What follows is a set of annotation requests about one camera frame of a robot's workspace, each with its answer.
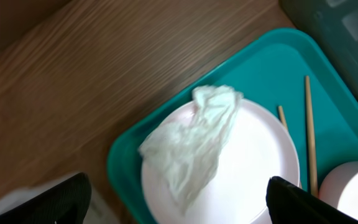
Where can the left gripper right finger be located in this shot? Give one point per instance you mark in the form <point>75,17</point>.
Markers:
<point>288,204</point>

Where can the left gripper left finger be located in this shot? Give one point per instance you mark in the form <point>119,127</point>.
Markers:
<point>48,202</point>

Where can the large white plate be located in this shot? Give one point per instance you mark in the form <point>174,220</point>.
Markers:
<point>258,149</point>

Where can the pink white bowl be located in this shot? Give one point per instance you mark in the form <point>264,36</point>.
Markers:
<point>339,189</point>

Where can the white napkin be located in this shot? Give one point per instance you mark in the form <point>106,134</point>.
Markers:
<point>186,156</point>

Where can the grey dishwasher rack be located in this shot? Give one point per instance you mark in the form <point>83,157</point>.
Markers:
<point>334,25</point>

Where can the wooden chopstick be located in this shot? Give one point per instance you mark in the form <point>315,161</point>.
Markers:
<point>313,176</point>
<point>282,117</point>

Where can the teal serving tray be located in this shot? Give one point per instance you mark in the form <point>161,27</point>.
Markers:
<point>270,71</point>

